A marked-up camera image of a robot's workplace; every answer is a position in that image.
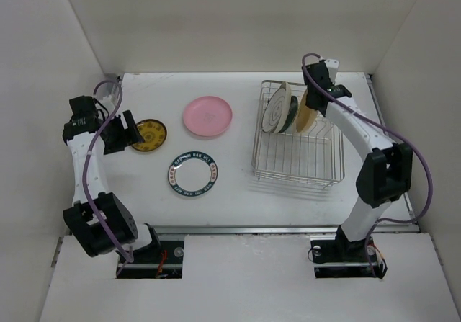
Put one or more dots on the brown yellow patterned plate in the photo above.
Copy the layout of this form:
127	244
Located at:
154	135

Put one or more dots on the white plate with black rings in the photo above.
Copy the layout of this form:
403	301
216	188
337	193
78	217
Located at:
277	109

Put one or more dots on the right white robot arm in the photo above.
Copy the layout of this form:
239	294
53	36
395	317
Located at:
386	165

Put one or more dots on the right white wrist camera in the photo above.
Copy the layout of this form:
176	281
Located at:
333	67

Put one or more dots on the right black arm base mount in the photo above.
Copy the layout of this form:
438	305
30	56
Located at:
330	263

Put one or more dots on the dark green patterned plate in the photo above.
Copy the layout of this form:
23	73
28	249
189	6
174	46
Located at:
291	115

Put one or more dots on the pink plate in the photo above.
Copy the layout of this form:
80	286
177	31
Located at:
207	116

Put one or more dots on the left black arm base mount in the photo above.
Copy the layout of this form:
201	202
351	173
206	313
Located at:
163	261

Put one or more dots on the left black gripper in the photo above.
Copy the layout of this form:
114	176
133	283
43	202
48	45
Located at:
127	137

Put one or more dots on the beige yellow plate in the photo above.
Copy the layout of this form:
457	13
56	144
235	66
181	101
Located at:
305	116

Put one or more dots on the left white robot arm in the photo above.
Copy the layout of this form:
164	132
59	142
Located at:
97	218

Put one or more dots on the metal wire dish rack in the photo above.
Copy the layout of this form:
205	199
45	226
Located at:
315	156

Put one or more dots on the front aluminium rail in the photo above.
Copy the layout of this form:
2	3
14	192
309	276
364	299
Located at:
245	230

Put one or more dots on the right aluminium rail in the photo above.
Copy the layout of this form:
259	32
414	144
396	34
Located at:
398	160

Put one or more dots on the green rimmed white plate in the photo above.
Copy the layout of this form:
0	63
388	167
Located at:
192	174

